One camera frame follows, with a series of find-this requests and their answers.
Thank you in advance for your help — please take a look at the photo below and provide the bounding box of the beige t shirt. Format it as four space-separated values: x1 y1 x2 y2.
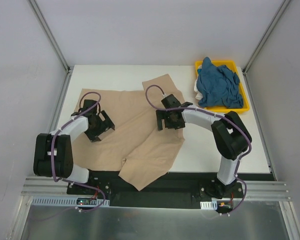
72 74 185 187

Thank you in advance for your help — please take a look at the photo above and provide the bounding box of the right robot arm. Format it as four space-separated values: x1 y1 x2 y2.
155 94 252 199

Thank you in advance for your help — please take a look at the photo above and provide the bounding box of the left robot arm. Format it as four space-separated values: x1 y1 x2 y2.
33 99 115 195

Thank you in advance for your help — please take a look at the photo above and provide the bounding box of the white cloth in bin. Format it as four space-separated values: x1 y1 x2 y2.
193 64 204 100

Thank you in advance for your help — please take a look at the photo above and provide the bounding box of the blue t shirt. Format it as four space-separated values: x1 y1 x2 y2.
197 57 244 109

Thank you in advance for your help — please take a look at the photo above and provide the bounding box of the yellow plastic bin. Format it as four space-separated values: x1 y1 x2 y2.
194 57 250 114

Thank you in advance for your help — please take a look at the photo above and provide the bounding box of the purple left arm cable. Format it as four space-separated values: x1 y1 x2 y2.
27 91 106 236

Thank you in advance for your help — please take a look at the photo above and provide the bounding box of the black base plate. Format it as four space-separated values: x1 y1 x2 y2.
37 169 245 208

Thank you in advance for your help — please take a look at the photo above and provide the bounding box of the left white cable duct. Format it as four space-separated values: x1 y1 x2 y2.
32 196 110 208

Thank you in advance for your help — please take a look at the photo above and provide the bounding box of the white cable duct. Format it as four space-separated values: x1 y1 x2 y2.
32 196 110 208
200 201 218 211

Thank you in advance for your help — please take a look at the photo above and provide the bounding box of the right white cable duct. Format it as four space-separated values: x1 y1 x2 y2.
200 201 218 211

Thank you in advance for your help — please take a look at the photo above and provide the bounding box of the aluminium front rail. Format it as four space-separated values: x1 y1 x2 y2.
21 174 292 202

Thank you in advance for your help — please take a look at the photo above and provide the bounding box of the left aluminium frame post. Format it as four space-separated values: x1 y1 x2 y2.
27 0 71 73

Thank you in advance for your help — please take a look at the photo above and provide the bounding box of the aluminium frame post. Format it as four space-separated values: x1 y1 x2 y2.
242 0 293 76
27 0 71 73

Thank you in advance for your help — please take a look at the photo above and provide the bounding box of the right aluminium frame post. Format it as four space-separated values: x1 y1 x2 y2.
242 0 293 76

